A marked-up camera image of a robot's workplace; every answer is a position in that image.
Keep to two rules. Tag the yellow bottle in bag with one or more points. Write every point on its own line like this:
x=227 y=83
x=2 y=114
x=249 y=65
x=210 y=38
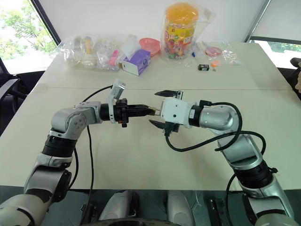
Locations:
x=89 y=44

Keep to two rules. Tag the candy jar with orange lid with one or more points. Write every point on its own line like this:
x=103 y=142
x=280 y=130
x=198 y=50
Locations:
x=181 y=30

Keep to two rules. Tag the pink plastic bowl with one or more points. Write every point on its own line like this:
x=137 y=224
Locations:
x=150 y=46

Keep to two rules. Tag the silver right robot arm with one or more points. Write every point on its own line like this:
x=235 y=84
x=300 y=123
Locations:
x=218 y=117

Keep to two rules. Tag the black office chair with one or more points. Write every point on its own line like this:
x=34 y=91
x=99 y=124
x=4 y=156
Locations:
x=10 y=87

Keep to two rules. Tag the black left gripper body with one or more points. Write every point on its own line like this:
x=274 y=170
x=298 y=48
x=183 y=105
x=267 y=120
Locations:
x=121 y=110

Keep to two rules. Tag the small black box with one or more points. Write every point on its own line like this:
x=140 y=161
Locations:
x=203 y=67

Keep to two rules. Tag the purple tissue box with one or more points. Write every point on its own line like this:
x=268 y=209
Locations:
x=137 y=62

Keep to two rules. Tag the yellow-lidded toy jar in bag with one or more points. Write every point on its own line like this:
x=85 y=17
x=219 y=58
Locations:
x=207 y=18

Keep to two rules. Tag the pink round lid in bag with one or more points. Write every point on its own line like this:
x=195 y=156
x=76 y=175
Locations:
x=212 y=51

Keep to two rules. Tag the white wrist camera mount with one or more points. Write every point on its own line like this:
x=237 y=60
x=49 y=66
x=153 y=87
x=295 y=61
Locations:
x=175 y=110
x=116 y=90

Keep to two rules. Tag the dark chair with person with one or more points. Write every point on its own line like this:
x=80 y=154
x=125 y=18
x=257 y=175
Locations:
x=296 y=75

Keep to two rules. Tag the black block under table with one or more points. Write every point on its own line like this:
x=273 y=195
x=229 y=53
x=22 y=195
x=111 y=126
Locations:
x=217 y=209

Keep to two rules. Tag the white rounded robot shape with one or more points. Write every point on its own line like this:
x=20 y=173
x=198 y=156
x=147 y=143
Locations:
x=117 y=207
x=178 y=207

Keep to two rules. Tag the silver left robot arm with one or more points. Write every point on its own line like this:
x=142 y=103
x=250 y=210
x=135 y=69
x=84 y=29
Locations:
x=68 y=120

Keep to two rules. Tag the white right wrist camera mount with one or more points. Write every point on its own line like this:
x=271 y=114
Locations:
x=175 y=110

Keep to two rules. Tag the small clear plastic bag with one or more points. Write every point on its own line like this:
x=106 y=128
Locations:
x=231 y=57

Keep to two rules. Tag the clear plastic bag of items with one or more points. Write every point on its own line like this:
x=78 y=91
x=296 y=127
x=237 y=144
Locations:
x=94 y=51

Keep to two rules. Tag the pink item in bag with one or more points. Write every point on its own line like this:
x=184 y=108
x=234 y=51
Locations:
x=113 y=58

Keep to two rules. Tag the small orange item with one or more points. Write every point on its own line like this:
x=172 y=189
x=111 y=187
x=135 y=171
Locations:
x=215 y=63

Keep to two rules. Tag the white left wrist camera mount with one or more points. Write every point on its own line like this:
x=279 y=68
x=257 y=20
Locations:
x=116 y=90

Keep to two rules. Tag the brass padlock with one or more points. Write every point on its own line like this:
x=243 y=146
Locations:
x=154 y=111

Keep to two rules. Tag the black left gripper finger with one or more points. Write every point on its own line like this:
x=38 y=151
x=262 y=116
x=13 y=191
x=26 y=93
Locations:
x=138 y=113
x=158 y=124
x=167 y=93
x=138 y=108

